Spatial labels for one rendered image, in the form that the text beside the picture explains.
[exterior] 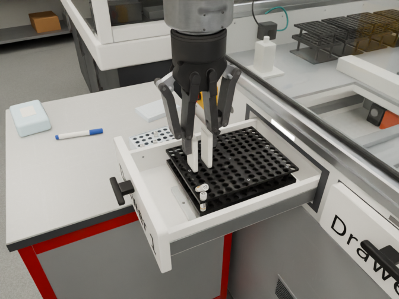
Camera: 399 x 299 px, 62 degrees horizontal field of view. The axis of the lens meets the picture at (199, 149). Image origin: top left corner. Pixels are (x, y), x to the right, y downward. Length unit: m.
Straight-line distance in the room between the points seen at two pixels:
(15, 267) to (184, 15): 1.55
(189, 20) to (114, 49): 0.96
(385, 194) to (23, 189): 0.79
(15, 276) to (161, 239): 1.29
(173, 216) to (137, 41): 0.87
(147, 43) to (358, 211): 1.04
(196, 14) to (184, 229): 0.34
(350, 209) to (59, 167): 0.72
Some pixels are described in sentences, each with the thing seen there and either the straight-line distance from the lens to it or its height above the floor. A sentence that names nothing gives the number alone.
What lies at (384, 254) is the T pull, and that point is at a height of 0.91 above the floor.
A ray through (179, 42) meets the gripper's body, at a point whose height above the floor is 1.19.
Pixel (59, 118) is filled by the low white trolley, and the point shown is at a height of 0.76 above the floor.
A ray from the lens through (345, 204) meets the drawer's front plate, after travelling 0.64.
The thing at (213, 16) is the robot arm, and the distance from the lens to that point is 0.42.
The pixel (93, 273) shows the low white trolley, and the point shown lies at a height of 0.54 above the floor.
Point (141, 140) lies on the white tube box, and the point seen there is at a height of 0.80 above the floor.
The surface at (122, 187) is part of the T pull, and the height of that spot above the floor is 0.91.
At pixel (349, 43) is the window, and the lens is 0.60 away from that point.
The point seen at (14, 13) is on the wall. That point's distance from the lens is 4.74.
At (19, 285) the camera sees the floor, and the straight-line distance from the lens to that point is 1.74.
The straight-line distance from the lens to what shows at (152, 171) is 0.77.
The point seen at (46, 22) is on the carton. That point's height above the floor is 0.25.
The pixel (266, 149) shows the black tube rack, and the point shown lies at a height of 0.90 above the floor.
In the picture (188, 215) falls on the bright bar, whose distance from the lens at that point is 0.65.
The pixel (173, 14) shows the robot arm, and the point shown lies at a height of 1.22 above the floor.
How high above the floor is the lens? 1.33
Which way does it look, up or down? 37 degrees down
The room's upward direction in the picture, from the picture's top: straight up
